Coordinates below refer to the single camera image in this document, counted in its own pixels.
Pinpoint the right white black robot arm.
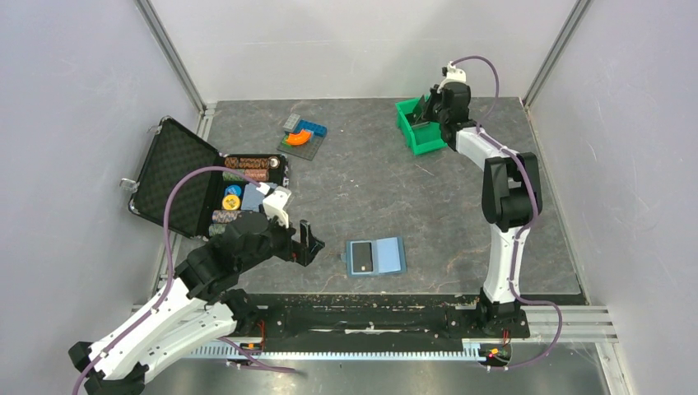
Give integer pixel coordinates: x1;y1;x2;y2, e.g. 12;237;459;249
421;81;541;336

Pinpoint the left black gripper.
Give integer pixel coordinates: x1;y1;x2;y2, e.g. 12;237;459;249
240;204;325;272

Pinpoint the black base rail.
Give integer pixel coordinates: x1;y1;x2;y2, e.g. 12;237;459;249
232;294;531;352

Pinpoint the bottom poker chip row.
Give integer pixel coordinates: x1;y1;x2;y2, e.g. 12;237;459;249
208;224;227;238

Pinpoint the blue lego brick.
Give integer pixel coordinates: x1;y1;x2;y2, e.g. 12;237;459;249
294;119;328;137

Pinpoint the yellow poker chip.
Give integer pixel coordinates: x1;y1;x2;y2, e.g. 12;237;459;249
221;194;241;211

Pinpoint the right aluminium corner post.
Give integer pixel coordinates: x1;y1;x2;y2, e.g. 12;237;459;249
522;0;593;111

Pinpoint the white toothed cable strip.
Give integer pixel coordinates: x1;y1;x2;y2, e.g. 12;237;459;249
184;337;485;362

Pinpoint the black credit card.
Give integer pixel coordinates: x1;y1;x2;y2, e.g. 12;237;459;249
351;241;374;273
407;95;428;124

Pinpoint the top poker chip row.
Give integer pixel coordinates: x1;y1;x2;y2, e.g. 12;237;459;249
223;156;270;170

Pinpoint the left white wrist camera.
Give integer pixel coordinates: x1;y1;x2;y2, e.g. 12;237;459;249
256;183;291;229

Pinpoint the grey lego brick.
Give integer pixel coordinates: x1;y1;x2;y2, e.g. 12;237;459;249
282;114;300;133

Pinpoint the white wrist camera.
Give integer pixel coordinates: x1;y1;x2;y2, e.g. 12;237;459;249
256;183;291;229
438;62;467;91

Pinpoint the green plastic bin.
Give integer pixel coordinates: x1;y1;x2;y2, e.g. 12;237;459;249
395;97;447;156

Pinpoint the left aluminium corner post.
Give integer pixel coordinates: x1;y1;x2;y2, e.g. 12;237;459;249
134;0;207;114

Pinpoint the grey lego baseplate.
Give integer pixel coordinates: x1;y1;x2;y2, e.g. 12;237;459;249
277;135;325;160

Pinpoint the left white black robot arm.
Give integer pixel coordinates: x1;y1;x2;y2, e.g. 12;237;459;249
68;211;325;394

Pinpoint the orange curved lego piece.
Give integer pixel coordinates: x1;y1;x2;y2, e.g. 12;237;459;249
282;129;314;146

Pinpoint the aluminium corner post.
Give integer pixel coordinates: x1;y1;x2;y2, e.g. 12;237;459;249
522;0;593;111
134;0;207;114

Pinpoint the blue playing card deck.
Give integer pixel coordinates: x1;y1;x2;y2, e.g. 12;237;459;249
240;183;266;212

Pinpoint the blue leather card holder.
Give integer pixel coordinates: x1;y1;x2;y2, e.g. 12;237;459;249
341;237;407;277

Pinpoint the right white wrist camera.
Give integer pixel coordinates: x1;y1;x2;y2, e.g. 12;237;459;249
438;62;467;91

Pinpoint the black object in bin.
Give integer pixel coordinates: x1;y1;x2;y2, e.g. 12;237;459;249
410;121;430;129

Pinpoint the poker chip row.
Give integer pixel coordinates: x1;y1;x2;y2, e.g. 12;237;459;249
212;210;242;224
222;169;270;182
208;224;227;238
223;156;270;170

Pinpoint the blue poker chip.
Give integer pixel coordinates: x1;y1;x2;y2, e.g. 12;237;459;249
224;184;242;197

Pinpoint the black poker chip case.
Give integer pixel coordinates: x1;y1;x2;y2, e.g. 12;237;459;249
120;115;290;239

